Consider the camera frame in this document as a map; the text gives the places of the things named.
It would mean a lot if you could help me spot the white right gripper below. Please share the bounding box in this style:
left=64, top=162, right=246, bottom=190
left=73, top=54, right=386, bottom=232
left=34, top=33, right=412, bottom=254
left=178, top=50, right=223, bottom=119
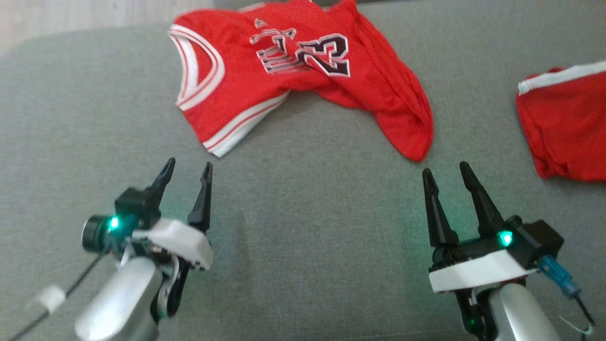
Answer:
left=422, top=162, right=538, bottom=293

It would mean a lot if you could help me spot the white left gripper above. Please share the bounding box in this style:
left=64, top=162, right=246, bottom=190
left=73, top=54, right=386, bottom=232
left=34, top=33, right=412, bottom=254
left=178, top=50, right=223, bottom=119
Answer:
left=132, top=158, right=214, bottom=272

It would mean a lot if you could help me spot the red basketball jersey number 23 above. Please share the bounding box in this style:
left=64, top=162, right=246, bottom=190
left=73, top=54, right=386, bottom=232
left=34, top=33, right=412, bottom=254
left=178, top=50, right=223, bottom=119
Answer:
left=168, top=0, right=434, bottom=162

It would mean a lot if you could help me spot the red shorts white waistband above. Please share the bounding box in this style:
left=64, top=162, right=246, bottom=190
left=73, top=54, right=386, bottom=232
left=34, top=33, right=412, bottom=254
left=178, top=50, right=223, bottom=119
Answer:
left=516, top=60, right=606, bottom=182

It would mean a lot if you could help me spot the blue right camera cable connector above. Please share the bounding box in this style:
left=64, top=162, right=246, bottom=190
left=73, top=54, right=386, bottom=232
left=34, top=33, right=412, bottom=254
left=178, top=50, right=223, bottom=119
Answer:
left=539, top=255, right=581, bottom=298

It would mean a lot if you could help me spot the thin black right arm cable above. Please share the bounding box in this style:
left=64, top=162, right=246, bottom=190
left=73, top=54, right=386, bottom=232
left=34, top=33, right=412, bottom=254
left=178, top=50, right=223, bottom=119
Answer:
left=559, top=291, right=597, bottom=336

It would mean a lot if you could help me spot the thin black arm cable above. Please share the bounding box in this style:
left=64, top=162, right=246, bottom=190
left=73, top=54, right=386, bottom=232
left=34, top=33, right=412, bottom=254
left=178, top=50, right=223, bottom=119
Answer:
left=9, top=253, right=103, bottom=341
left=559, top=291, right=597, bottom=336

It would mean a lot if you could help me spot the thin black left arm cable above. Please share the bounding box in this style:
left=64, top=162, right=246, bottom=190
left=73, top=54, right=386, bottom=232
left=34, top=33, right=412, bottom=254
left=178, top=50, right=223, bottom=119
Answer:
left=9, top=253, right=103, bottom=341

